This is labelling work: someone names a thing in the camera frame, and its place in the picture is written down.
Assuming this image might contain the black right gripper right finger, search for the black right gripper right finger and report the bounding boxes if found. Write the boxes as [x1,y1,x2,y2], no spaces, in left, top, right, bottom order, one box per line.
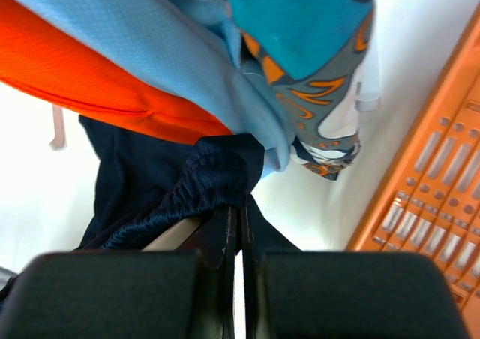
[241,197,469,338]

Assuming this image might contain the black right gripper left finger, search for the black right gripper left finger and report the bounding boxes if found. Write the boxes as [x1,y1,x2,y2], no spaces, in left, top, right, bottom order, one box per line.
[1,207,237,338]

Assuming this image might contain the navy blue shorts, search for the navy blue shorts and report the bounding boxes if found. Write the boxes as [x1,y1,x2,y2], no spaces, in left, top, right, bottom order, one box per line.
[79,116,265,251]

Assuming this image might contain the light blue shorts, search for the light blue shorts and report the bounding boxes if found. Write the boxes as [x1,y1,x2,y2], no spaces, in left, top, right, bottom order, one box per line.
[16,0,293,175]

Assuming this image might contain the patterned blue orange shorts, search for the patterned blue orange shorts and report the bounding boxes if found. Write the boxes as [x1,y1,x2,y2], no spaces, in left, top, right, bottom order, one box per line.
[226,0,375,181]

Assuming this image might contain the orange plastic basket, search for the orange plastic basket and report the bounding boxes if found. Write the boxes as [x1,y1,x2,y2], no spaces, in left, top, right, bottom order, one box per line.
[348,13,479,316]

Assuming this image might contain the white clothes rack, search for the white clothes rack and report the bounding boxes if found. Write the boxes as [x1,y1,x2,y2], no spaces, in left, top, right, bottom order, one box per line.
[48,0,382,152]

